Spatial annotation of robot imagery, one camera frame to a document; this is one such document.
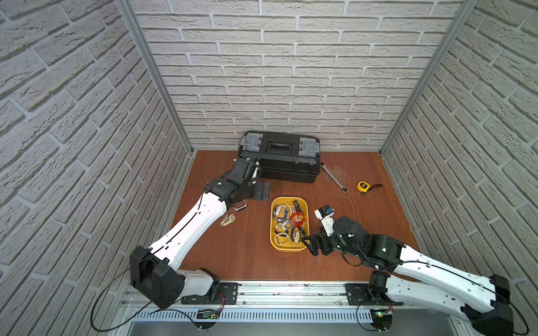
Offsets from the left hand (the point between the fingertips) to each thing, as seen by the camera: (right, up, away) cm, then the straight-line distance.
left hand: (262, 185), depth 78 cm
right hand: (+19, -17, -6) cm, 26 cm away
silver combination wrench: (+40, -4, +25) cm, 47 cm away
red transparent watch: (+15, -15, +11) cm, 24 cm away
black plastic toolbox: (+9, +12, +16) cm, 22 cm away
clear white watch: (+8, -18, +9) cm, 22 cm away
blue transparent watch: (+8, -14, +14) cm, 21 cm away
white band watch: (-10, -11, +17) cm, 22 cm away
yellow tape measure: (+49, -2, +25) cm, 55 cm away
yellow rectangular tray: (+11, -17, +9) cm, 22 cm away
